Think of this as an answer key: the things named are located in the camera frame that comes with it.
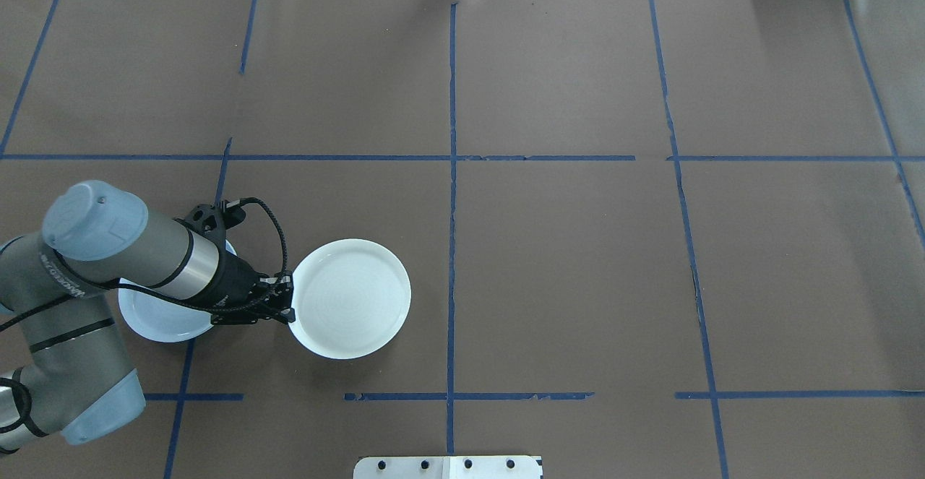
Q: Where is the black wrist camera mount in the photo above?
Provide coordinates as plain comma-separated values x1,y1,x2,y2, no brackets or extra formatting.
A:
184,203,244,240

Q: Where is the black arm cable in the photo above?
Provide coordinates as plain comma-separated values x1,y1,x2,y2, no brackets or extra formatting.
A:
0,277,218,335

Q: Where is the white plate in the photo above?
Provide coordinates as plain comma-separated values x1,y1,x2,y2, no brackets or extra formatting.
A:
288,238,413,361

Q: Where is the pale grey-blue plate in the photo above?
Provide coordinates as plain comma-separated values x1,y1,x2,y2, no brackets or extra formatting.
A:
118,277,218,343

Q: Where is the black braided camera cable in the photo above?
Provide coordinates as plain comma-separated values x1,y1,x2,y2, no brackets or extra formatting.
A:
220,197,291,285

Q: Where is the white pedestal base with bolts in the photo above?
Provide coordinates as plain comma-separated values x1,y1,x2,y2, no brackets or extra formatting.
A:
353,455,543,479

